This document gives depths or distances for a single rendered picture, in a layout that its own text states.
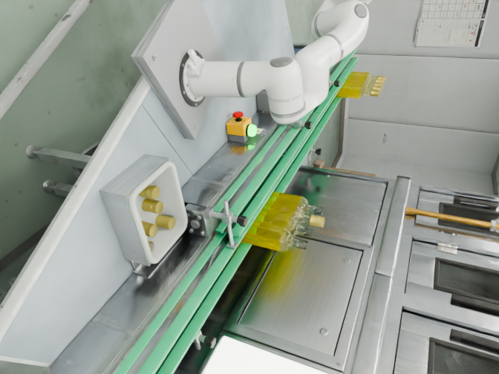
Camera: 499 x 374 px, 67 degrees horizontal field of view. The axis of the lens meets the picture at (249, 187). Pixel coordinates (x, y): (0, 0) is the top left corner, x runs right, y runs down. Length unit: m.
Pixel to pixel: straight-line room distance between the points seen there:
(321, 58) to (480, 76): 6.07
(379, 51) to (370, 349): 6.17
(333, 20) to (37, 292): 1.00
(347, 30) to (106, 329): 0.98
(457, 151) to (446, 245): 6.15
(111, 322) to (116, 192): 0.31
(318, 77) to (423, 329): 0.76
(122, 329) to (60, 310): 0.14
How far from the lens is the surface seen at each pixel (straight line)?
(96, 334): 0.99
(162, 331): 0.96
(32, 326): 0.92
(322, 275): 1.24
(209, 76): 1.05
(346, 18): 1.16
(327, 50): 1.09
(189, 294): 1.01
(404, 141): 7.51
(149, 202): 1.00
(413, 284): 1.33
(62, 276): 0.92
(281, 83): 0.97
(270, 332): 1.12
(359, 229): 1.46
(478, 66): 7.00
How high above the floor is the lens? 1.39
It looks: 22 degrees down
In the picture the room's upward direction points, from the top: 101 degrees clockwise
